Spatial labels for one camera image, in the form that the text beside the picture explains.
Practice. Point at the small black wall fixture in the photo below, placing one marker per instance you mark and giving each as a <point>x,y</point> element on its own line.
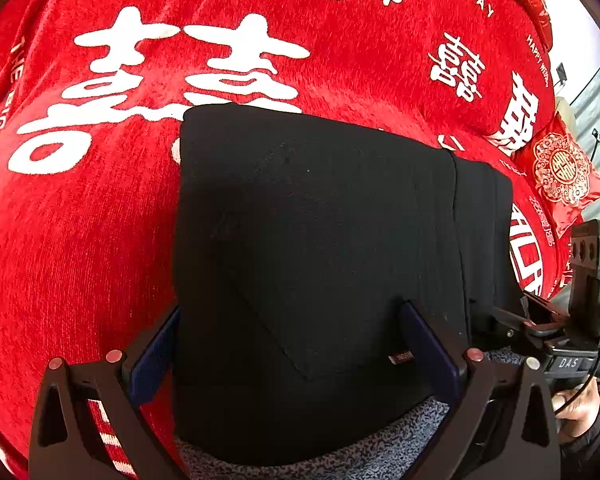
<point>560,72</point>
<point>596,136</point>

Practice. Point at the person's right forearm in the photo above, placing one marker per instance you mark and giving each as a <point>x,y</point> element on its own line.
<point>592,452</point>

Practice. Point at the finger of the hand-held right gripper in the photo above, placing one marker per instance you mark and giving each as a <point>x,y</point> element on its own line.
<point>545,306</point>
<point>505,324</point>

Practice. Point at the red cushion with gold pattern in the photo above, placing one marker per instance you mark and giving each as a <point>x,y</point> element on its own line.
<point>562,170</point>

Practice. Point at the red printed blanket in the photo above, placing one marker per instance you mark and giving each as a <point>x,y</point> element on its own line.
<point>80,235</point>

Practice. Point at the black pants with grey lining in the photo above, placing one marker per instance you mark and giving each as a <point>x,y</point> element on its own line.
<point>305,235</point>

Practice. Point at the person's right hand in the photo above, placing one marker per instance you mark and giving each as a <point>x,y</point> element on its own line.
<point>577,407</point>

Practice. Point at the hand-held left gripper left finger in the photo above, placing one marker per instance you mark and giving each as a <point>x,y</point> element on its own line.
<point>150,360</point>

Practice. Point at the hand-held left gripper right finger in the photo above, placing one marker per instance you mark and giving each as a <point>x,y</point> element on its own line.
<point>430,355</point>

